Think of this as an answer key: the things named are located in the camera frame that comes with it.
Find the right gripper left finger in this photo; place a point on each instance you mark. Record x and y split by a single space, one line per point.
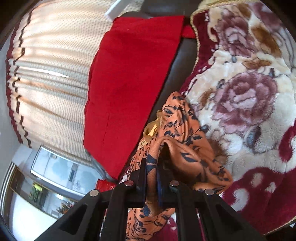
101 215

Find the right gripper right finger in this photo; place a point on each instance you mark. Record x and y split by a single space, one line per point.
201 215

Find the orange black floral garment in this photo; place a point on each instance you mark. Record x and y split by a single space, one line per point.
176 137

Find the red gift box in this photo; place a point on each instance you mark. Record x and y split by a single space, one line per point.
104 185

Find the white floor air conditioner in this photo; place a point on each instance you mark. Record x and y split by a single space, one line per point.
64 173

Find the floral plush blanket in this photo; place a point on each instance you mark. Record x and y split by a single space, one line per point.
242 90

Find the red blanket on sofa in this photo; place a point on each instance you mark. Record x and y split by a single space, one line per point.
125 79

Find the dark leather sofa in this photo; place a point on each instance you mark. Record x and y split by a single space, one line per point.
184 60

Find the beige dotted curtain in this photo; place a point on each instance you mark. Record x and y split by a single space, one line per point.
47 67

